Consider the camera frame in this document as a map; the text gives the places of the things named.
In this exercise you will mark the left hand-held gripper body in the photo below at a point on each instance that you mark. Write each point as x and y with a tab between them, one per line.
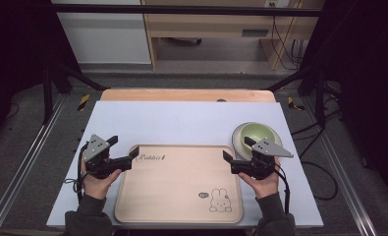
98	162

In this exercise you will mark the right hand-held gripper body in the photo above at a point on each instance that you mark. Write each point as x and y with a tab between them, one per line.
258	165

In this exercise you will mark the green bowl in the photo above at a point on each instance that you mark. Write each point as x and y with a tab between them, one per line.
258	132
238	146

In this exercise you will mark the beige tray with rabbit print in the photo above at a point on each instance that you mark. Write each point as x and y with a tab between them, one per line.
178	187

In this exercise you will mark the person's right hand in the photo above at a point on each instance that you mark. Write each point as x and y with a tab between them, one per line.
266	187

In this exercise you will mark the person's left hand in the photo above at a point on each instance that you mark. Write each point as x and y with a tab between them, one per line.
98	187

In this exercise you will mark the yellow black tape strip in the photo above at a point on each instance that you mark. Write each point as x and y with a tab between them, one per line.
83	102
293	103

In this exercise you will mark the pale blue table mat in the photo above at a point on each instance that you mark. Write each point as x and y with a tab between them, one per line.
181	123

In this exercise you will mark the wooden table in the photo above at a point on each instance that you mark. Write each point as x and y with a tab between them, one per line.
181	95

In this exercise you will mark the black metal stand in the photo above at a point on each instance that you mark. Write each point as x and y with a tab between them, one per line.
319	98
47	95

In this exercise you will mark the white cabinet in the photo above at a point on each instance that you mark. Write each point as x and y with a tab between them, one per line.
103	36

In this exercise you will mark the light wooden desk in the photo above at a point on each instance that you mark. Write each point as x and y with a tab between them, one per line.
208	26

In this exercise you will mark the black curtain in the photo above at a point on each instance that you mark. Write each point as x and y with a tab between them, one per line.
14	49
368	82

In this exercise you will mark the aluminium floor rail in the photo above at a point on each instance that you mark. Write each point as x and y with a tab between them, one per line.
24	160
342	170

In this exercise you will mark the black frame crossbar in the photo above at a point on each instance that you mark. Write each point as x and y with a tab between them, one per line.
181	10

